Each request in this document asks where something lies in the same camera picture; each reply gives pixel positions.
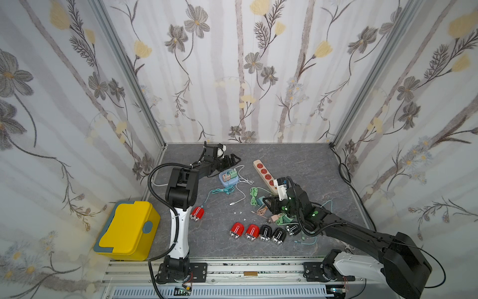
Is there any blue round power cube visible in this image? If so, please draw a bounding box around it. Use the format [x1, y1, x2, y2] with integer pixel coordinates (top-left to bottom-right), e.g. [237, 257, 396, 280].
[219, 172, 239, 188]

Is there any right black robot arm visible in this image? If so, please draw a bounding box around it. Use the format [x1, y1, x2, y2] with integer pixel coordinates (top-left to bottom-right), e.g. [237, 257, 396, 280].
[264, 177, 433, 299]

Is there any yellow lidded box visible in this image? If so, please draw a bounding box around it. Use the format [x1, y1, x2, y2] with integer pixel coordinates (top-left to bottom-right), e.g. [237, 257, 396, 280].
[93, 201, 161, 261]

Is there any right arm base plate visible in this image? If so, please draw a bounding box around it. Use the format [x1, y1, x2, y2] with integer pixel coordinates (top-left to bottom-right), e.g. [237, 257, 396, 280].
[302, 262, 356, 283]

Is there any beige power strip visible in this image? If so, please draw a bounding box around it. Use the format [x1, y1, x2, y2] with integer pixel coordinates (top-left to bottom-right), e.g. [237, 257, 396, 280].
[253, 159, 278, 195]

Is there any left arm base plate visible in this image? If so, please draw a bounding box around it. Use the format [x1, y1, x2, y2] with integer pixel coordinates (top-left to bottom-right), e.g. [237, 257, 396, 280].
[155, 263, 208, 284]

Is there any red shaver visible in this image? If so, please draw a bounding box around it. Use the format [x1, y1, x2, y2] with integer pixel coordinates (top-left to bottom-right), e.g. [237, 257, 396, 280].
[190, 206, 205, 221]
[245, 224, 260, 240]
[230, 223, 245, 239]

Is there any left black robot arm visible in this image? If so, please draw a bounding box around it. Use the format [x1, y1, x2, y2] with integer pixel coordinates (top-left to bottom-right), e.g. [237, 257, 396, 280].
[148, 143, 241, 283]

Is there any teal cable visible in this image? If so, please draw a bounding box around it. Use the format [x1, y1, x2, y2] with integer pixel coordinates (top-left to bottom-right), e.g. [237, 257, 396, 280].
[201, 184, 237, 208]

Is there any black shaver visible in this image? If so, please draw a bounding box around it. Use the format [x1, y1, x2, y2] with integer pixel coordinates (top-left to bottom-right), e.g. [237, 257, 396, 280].
[272, 227, 288, 244]
[259, 224, 273, 242]
[286, 224, 301, 236]

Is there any white charging cable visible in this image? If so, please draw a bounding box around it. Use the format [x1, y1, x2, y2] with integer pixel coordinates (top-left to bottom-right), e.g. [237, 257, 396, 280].
[228, 164, 255, 206]

